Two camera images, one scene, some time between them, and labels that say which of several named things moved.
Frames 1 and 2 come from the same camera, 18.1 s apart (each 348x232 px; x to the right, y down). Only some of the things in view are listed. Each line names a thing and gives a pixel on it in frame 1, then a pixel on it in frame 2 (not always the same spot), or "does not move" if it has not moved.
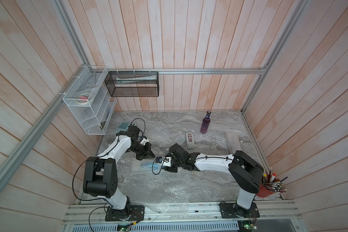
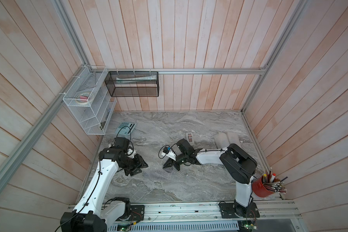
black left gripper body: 142,151 -> 132,165
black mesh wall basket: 133,83 does not move
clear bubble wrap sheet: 233,142 does not move
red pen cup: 263,192 does not move
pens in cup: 269,180 does not move
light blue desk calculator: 123,126 does not move
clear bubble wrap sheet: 166,193 -> 222,140
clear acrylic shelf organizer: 89,101 does not move
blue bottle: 151,166 -> 222,140
